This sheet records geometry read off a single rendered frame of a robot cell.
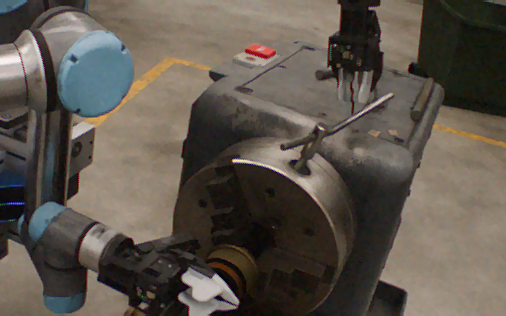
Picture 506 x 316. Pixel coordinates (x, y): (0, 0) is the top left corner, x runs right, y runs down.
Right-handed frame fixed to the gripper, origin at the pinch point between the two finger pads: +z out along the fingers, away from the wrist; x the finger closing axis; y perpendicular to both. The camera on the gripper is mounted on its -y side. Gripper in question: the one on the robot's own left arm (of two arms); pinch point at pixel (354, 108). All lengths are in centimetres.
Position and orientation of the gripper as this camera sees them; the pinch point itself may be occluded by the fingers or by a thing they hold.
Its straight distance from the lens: 108.9
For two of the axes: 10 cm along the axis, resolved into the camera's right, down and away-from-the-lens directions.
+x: 9.2, 1.6, -3.6
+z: -0.1, 9.2, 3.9
